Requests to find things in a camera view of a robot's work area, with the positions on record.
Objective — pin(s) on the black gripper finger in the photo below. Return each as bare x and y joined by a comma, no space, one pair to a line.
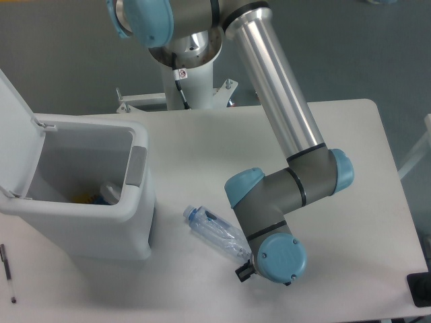
245,271

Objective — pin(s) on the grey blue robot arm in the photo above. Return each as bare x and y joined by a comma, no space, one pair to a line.
180,35

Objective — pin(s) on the clear plastic water bottle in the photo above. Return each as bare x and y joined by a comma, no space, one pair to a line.
218,231

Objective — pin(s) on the white frame post right edge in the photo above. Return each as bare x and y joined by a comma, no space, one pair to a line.
417,152

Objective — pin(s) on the white trash can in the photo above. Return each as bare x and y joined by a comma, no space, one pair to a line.
47,159

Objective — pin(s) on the white paper trash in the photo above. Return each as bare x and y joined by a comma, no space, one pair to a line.
110,192

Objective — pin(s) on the black pen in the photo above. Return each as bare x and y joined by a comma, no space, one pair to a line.
8,275

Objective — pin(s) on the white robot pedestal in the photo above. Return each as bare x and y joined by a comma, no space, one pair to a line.
187,84

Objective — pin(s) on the black device at table corner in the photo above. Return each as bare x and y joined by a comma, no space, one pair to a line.
419,286

